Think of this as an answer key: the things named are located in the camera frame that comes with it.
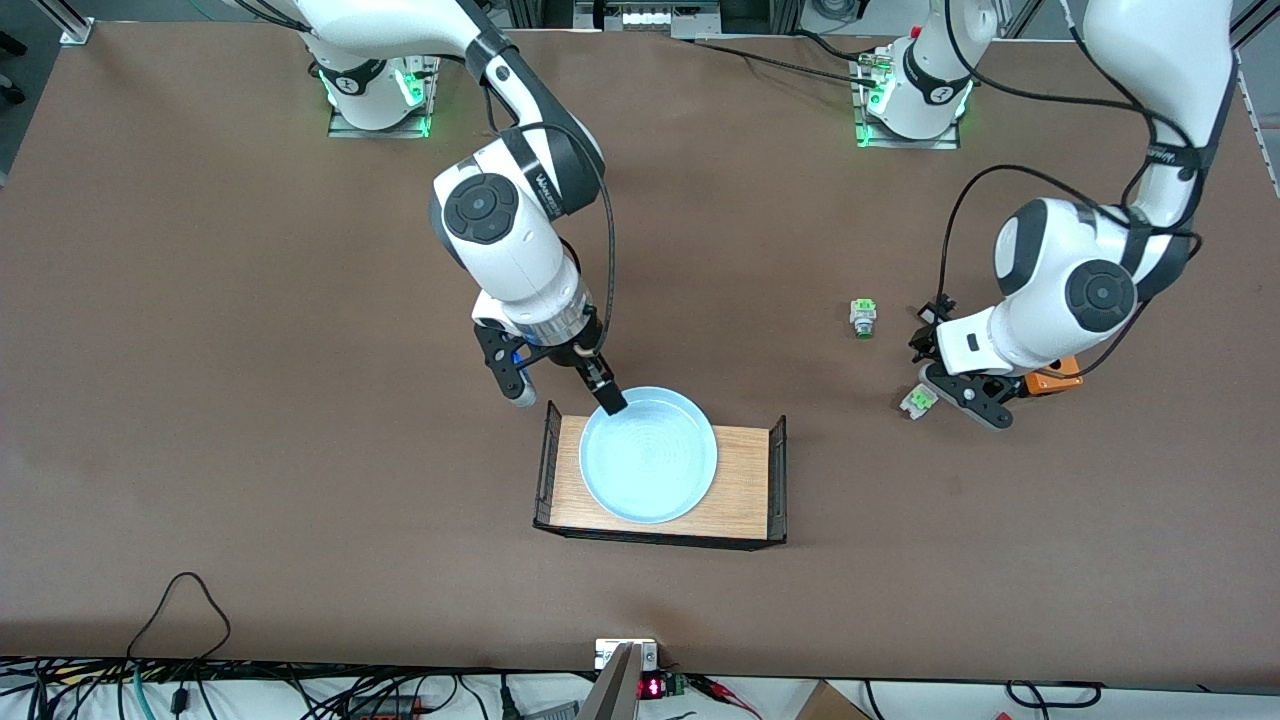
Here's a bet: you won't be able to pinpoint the light blue round plate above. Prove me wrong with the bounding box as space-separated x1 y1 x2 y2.
579 386 719 525

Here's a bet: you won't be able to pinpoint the grey metal bar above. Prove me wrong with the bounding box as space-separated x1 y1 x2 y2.
578 643 643 720

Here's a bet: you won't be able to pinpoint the red clip leads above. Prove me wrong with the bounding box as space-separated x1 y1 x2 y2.
690 675 761 719

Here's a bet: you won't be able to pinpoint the brown cardboard piece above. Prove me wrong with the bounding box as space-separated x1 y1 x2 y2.
795 680 871 720

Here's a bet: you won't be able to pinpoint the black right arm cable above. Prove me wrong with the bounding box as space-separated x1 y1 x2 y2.
488 50 617 363

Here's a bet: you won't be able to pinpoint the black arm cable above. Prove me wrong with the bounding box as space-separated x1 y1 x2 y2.
488 50 617 363
938 0 1201 381

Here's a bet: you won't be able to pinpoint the orange button enclosure box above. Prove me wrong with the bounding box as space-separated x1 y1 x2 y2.
1022 355 1084 397

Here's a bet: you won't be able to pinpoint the wooden shelf with wire sides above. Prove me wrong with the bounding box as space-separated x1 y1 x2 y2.
532 400 789 551

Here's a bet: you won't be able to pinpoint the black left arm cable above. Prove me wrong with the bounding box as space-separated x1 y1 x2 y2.
938 0 1201 381

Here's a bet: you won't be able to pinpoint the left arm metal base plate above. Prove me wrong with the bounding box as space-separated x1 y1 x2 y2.
850 45 963 151

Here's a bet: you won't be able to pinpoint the white metal clamp bracket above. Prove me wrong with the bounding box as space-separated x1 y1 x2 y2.
595 638 659 671

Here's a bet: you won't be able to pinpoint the long black table cable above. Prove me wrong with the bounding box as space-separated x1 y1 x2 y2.
680 36 873 85

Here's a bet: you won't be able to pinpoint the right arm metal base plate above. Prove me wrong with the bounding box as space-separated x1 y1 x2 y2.
328 40 441 139

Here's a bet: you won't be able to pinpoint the aluminium frame with white connector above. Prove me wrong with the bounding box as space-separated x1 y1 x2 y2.
572 0 723 39

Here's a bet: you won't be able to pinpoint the flat black cable loop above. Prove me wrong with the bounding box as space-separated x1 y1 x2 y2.
1005 680 1103 709

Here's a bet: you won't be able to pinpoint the thin black looped cable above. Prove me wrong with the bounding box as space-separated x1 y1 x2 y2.
125 572 233 663

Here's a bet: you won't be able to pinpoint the aluminium corner bracket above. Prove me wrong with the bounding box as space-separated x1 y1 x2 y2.
30 0 96 46

